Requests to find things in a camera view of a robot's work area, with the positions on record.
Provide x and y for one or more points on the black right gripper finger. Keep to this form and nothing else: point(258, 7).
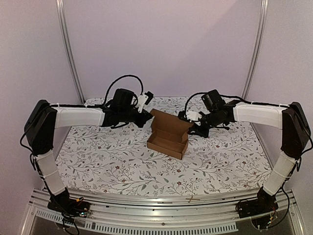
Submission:
point(193, 130)
point(202, 133)

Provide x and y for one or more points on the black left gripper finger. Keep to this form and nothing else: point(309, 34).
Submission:
point(146, 115)
point(140, 123)

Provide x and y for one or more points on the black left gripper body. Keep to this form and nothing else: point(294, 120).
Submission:
point(126, 116)

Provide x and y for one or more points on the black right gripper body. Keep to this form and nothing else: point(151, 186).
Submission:
point(200, 124)

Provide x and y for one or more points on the brown cardboard box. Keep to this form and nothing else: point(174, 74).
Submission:
point(169, 134)

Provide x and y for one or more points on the right robot arm white sleeve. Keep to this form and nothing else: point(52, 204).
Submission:
point(289, 122)

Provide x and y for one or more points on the robot arm white sleeve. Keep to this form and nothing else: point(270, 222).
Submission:
point(289, 122)
point(46, 117)

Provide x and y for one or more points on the left robot arm white sleeve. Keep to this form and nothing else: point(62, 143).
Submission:
point(46, 117)

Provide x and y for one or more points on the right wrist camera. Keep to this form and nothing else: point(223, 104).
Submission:
point(189, 116)

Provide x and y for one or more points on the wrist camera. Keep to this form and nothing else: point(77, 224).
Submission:
point(189, 116)
point(144, 99)

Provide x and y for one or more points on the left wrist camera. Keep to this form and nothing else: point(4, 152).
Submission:
point(144, 99)

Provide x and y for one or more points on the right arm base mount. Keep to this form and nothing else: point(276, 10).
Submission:
point(247, 208)

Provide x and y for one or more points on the aluminium front rail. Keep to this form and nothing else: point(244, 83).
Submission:
point(212, 214)

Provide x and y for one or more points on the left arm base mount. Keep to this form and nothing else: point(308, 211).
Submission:
point(64, 204)

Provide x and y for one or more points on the right aluminium frame post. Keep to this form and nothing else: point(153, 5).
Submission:
point(257, 47)

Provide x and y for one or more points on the aluminium frame post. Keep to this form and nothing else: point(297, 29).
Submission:
point(257, 47)
point(68, 50)

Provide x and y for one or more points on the left aluminium frame post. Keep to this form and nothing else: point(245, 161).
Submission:
point(68, 50)

